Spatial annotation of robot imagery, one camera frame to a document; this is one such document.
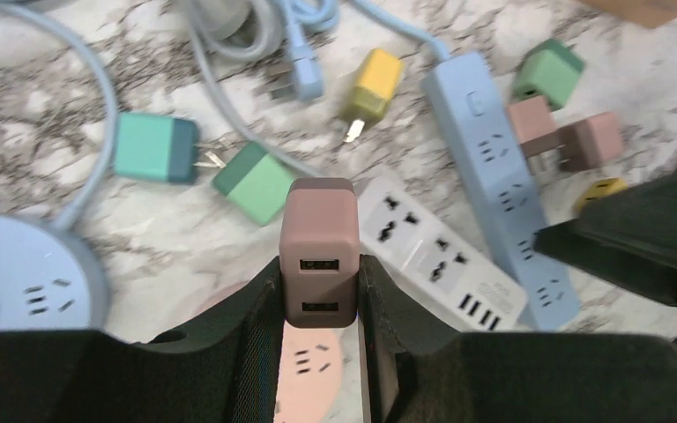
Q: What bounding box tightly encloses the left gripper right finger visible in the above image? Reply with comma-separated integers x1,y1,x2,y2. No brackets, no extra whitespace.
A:
358,256,677,422

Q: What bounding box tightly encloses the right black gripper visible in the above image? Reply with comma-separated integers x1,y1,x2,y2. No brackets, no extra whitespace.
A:
534,168,677,307

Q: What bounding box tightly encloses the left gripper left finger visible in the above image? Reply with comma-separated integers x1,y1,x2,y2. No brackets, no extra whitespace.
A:
0,261,283,422

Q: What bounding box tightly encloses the pink charger plug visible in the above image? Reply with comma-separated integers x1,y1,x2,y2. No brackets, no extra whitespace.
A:
557,112,625,172
505,95,564,175
279,178,361,329

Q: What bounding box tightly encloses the green charger plug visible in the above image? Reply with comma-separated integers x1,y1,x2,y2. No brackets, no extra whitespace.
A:
211,142,295,226
512,38,585,111

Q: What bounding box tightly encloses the yellow charger plug front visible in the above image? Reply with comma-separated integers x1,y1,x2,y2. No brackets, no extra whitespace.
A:
573,178,629,214

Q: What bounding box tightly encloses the yellow charger plug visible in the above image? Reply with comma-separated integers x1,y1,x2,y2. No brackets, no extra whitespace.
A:
339,48,403,143
573,178,629,214

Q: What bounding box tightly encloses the teal charger plug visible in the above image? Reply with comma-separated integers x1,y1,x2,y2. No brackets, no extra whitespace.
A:
113,112,226,185

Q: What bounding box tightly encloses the yellow charger plug back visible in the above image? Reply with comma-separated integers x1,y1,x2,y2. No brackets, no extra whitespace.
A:
339,48,403,143

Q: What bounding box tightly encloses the pink round power strip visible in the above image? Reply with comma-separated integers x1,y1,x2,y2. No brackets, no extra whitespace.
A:
273,323,343,423

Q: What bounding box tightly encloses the white power strip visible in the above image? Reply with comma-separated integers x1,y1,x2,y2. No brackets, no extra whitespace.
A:
357,177,527,331

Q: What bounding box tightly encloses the orange file organizer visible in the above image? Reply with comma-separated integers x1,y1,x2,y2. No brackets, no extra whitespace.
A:
579,0,677,29

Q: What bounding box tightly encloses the blue long power strip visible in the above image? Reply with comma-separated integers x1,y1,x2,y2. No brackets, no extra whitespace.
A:
421,52,580,331

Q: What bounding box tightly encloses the blue round power strip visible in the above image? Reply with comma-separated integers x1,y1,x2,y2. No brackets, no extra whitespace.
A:
0,215,110,331

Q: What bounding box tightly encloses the blue coiled cable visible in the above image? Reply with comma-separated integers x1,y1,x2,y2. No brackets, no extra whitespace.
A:
0,0,121,232

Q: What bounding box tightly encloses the light blue power cable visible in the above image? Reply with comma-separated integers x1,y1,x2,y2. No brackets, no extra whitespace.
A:
274,0,450,101

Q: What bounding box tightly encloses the grey power cable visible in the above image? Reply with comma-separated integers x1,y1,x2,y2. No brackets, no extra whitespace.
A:
175,0,328,179

